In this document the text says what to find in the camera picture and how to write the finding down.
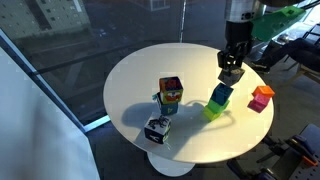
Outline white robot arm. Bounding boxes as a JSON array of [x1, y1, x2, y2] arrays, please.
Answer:
[[217, 0, 265, 71]]

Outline grey block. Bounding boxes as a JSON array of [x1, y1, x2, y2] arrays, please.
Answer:
[[218, 65, 245, 86]]

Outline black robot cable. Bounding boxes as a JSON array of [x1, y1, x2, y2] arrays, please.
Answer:
[[293, 0, 320, 10]]

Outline orange block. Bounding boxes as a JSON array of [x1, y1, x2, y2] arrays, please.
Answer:
[[252, 85, 275, 98]]

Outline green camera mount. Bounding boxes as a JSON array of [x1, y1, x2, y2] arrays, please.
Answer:
[[251, 6, 306, 42]]

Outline white round table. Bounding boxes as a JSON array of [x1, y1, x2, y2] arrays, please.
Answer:
[[103, 43, 274, 177]]

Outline blue block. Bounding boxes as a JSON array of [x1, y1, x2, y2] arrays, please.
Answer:
[[211, 83, 233, 105]]

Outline green block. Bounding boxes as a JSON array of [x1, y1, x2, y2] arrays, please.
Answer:
[[208, 100, 229, 113]]

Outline upper colourful picture cube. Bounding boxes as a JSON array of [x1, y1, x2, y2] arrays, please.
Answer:
[[159, 76, 183, 104]]

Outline black checkered cube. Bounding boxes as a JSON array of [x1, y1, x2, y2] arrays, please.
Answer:
[[144, 112, 171, 144]]

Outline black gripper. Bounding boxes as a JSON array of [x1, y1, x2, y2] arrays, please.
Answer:
[[217, 21, 253, 69]]

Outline lime yellow-green block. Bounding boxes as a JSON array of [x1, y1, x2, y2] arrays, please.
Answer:
[[203, 106, 220, 121]]

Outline magenta block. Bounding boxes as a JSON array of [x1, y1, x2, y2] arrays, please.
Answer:
[[248, 94, 270, 113]]

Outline seated person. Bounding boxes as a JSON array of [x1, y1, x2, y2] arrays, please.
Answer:
[[252, 38, 320, 73]]

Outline clamps with orange handles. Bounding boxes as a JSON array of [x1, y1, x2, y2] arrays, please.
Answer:
[[227, 135, 319, 180]]

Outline lower picture cube with owl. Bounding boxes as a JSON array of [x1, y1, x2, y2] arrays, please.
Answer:
[[152, 93, 178, 116]]

